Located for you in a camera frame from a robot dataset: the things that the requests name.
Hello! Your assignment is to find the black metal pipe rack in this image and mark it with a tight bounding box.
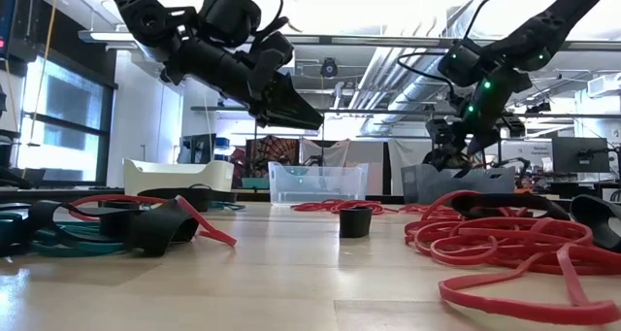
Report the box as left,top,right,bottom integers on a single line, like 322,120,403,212
190,105,621,196

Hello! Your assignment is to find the teal rubber bands tangle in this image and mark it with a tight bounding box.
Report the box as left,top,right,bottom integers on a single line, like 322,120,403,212
0,213,132,259
208,200,246,212

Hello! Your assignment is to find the red rubber band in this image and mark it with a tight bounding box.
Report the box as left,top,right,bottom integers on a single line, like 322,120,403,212
67,193,238,248
438,243,621,326

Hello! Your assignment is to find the dark background screen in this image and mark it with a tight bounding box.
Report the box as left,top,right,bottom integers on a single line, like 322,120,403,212
180,133,217,166

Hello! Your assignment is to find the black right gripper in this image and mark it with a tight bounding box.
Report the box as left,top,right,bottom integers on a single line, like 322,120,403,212
455,102,528,156

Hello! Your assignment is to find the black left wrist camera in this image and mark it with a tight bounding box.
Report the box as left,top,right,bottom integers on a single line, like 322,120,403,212
251,29,296,83

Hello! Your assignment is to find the long ceiling light fixture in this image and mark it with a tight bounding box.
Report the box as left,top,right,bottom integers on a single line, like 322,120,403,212
77,29,161,45

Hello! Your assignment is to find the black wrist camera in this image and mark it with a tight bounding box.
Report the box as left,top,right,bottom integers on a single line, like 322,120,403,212
426,116,455,148
251,29,296,83

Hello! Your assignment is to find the white wall air unit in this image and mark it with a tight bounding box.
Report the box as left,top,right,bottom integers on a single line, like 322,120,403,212
586,72,621,98

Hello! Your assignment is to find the white plastic basket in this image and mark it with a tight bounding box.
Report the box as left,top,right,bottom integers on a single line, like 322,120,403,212
123,158,235,204

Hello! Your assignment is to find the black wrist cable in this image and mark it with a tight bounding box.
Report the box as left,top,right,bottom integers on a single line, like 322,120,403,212
245,0,302,44
396,51,460,102

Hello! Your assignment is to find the grey plastic basket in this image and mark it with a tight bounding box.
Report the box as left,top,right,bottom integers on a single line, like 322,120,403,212
401,164,516,205

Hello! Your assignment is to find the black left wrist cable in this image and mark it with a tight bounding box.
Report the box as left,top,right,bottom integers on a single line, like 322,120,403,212
245,0,302,44

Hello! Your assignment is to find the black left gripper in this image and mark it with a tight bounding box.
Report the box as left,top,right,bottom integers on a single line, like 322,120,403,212
232,63,325,131

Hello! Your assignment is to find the white round column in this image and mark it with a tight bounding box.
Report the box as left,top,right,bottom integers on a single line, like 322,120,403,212
181,78,219,165

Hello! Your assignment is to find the red rubber bands tangle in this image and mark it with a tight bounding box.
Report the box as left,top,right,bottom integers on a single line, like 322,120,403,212
403,189,621,277
397,202,441,215
289,198,397,216

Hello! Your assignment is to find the clear plastic basket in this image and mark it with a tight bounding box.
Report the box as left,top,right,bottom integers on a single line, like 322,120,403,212
267,161,370,205

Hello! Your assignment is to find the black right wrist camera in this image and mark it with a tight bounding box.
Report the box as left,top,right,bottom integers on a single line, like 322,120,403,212
426,116,455,148

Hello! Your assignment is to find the dark patterned tapestry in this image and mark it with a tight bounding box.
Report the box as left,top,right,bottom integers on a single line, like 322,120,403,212
245,135,300,180

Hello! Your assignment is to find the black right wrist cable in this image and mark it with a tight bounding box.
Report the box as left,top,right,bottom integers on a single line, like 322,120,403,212
396,51,460,102

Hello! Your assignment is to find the white hanging sheet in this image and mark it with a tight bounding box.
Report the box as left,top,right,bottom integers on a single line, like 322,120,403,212
299,137,350,168

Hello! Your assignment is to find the black ceiling cord reel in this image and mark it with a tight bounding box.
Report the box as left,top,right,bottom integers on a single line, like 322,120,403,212
319,57,340,79

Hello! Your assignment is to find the large desk monitor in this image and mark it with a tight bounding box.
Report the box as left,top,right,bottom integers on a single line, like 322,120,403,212
0,0,23,63

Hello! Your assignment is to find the black background monitor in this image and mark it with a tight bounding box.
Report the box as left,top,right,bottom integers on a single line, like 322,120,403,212
551,136,611,175

